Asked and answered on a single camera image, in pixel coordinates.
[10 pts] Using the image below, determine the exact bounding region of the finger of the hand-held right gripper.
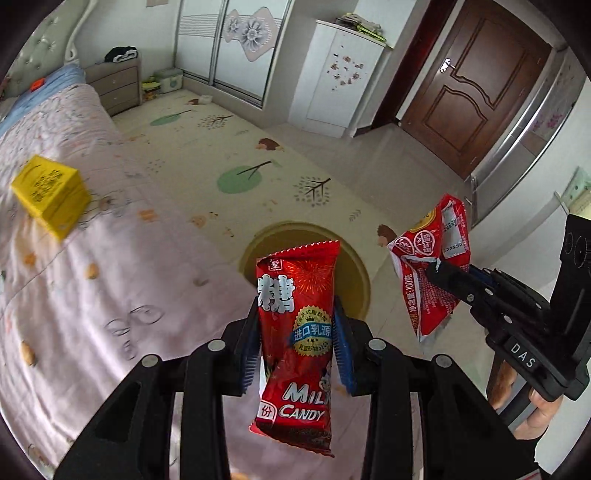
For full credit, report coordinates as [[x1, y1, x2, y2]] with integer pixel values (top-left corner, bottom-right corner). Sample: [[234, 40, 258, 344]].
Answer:
[[468, 264, 548, 319], [425, 261, 497, 319]]

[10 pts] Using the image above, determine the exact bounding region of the yellow cardboard box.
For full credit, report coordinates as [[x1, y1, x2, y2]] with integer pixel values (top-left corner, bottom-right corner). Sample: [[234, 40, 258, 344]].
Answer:
[[11, 155, 93, 240]]

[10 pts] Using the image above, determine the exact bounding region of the pink printed quilt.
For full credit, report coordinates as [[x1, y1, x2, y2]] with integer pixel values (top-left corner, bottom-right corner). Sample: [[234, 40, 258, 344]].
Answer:
[[0, 83, 426, 480]]

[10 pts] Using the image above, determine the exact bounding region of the brown wooden door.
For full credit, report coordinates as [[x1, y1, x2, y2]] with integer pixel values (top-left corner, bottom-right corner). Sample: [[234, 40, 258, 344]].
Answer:
[[399, 0, 553, 179]]

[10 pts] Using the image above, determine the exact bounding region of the cream printed play mat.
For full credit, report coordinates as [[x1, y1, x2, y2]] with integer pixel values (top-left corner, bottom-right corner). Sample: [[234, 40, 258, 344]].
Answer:
[[111, 88, 395, 324]]

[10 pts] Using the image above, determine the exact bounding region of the red milk candy wrapper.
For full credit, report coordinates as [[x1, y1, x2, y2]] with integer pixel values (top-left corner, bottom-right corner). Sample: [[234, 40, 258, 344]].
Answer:
[[249, 240, 341, 459]]

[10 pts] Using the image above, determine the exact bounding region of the silver framed sliding door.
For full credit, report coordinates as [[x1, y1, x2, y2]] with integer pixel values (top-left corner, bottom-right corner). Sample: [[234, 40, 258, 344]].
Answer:
[[470, 55, 588, 232]]

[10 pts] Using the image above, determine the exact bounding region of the clutter on cabinet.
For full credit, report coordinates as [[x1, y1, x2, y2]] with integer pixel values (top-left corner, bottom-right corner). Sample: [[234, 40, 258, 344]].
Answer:
[[335, 14, 387, 43]]

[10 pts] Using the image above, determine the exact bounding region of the flower print sliding wardrobe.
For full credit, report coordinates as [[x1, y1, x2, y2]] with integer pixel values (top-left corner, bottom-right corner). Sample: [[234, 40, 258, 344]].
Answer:
[[174, 0, 296, 110]]

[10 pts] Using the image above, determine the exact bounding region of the grey nightstand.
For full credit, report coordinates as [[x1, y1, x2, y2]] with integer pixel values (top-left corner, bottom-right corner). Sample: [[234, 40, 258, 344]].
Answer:
[[85, 62, 141, 117]]

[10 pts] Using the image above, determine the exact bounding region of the white cabinet with stickers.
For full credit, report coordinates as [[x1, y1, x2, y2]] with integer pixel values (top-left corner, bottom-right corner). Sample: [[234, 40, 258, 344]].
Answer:
[[287, 18, 394, 138]]

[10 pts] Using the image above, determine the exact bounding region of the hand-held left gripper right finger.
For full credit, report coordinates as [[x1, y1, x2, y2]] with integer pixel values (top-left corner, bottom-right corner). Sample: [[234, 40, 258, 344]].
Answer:
[[333, 296, 542, 480]]

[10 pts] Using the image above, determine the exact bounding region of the green storage box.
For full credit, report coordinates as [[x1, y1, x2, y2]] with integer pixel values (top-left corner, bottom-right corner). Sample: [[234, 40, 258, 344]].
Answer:
[[154, 68, 184, 94]]

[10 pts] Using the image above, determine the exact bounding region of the person's right hand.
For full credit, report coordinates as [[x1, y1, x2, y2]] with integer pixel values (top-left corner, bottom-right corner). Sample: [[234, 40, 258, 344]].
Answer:
[[487, 360, 565, 440]]

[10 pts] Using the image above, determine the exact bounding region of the grey tufted headboard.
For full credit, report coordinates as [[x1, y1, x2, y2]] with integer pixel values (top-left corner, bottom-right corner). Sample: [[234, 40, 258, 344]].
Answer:
[[0, 0, 100, 95]]

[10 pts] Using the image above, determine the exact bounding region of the red snack wrapper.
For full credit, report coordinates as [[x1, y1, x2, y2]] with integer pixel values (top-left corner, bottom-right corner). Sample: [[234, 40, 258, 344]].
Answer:
[[387, 194, 472, 343]]

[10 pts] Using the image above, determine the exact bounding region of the yellow round waste bin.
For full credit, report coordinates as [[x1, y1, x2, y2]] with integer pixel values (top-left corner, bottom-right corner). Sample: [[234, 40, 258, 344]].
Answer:
[[238, 222, 371, 319]]

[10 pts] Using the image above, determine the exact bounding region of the dark cloth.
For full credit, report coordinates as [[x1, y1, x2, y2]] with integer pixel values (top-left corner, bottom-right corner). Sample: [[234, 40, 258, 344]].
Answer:
[[104, 46, 139, 64]]

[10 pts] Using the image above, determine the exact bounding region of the green and white wall item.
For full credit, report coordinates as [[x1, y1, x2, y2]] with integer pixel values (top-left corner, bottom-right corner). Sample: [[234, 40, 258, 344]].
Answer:
[[554, 166, 591, 217]]

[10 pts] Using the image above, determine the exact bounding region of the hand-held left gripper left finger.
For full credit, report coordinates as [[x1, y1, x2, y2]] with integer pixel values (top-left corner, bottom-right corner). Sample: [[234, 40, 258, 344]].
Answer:
[[55, 299, 262, 480]]

